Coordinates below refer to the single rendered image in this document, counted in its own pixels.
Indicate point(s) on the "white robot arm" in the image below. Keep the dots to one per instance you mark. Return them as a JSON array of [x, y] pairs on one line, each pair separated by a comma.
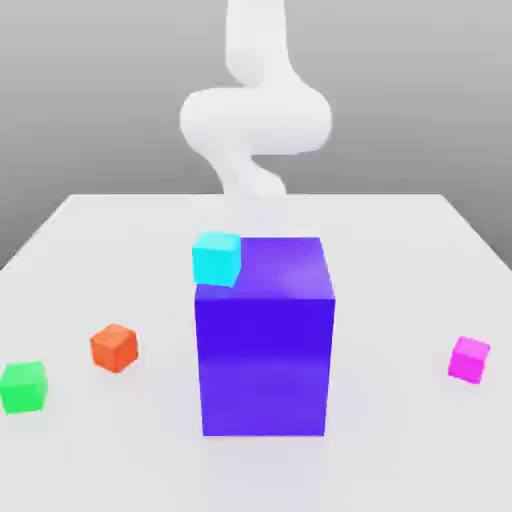
[[256, 120]]

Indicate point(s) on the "small orange cube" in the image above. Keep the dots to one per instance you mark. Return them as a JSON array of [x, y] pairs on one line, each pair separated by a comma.
[[114, 348]]

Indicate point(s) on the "small cyan cube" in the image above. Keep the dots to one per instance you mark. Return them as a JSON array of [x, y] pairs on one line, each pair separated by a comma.
[[216, 260]]

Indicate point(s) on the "small magenta cube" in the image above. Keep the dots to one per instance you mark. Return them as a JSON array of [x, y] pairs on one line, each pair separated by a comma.
[[468, 360]]

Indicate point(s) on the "large blue box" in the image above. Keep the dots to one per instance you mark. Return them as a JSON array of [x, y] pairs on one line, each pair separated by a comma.
[[264, 360]]

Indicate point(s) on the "small green cube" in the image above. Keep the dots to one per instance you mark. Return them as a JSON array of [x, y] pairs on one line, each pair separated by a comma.
[[24, 387]]

